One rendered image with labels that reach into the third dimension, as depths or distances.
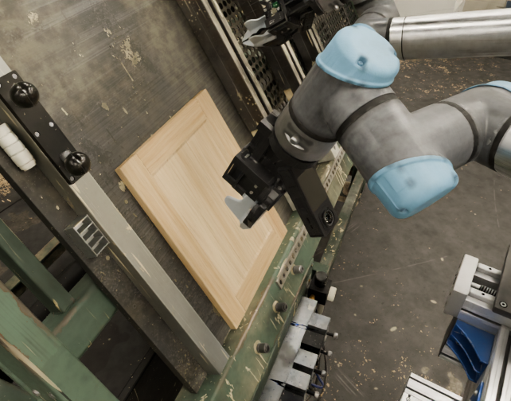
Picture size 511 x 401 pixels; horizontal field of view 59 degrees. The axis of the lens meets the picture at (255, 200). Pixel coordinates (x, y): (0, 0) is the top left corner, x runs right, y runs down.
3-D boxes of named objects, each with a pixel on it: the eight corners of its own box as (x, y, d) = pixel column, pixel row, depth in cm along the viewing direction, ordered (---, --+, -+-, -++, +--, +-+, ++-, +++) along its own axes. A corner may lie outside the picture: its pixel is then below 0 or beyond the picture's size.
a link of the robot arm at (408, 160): (501, 158, 44) (433, 75, 47) (423, 200, 40) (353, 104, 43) (452, 195, 51) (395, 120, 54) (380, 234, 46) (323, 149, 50)
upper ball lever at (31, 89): (17, 114, 74) (22, 113, 63) (1, 93, 73) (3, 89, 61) (37, 101, 75) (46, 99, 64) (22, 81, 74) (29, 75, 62)
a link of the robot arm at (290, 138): (353, 124, 55) (324, 156, 50) (333, 146, 59) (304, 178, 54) (307, 83, 56) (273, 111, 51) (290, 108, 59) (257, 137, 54)
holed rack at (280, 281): (279, 289, 123) (282, 289, 123) (275, 282, 122) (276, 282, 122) (388, 57, 239) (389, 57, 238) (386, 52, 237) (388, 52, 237)
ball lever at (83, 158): (64, 173, 79) (76, 182, 68) (49, 155, 78) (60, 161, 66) (83, 160, 80) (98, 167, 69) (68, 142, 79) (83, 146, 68)
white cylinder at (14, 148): (-14, 134, 73) (19, 173, 76) (-6, 129, 71) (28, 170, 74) (0, 125, 75) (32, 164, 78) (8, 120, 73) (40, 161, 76)
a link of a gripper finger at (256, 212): (252, 208, 69) (277, 177, 63) (261, 216, 69) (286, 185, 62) (235, 226, 66) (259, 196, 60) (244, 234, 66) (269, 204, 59)
